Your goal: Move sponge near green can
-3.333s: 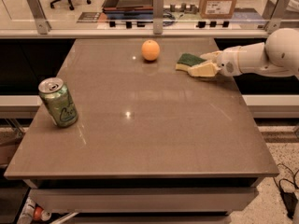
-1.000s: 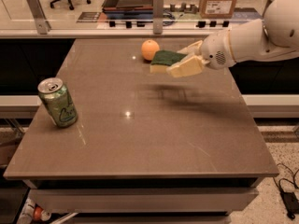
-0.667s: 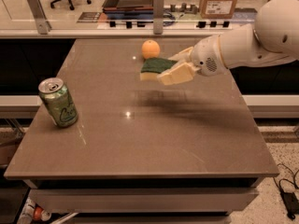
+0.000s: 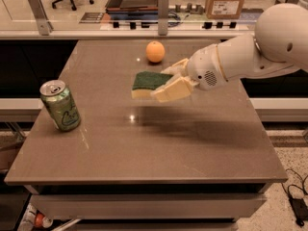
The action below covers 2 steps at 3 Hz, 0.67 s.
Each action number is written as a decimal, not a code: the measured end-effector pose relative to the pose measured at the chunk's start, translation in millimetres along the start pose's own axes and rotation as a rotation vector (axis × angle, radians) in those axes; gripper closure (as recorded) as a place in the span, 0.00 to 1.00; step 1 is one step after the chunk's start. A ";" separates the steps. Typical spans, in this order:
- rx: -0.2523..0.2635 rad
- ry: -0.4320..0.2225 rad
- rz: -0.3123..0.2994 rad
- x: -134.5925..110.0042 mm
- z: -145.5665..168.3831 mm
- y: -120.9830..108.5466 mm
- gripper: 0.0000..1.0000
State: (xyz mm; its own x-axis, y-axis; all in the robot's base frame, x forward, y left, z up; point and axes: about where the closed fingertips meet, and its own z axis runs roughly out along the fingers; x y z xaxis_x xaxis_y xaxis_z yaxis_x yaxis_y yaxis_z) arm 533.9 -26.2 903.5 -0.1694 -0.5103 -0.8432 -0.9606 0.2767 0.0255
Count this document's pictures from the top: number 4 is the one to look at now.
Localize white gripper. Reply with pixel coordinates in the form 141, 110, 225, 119
151, 44, 227, 102

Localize green and yellow sponge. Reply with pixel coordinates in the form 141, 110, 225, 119
131, 71, 172, 99

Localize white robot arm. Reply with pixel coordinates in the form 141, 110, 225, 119
151, 3, 308, 102

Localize green soda can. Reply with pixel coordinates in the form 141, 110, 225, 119
39, 80, 81, 132

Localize orange fruit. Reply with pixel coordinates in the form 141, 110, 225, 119
145, 41, 166, 63

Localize cardboard box with label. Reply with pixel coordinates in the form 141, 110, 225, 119
206, 0, 244, 19

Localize bottles under table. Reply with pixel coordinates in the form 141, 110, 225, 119
17, 203, 53, 231

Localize middle metal rail bracket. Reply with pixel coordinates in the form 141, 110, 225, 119
158, 0, 169, 36

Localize left metal rail bracket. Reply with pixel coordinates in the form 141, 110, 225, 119
28, 0, 53, 36

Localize black power adapter with cable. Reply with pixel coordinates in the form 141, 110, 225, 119
281, 167, 308, 228

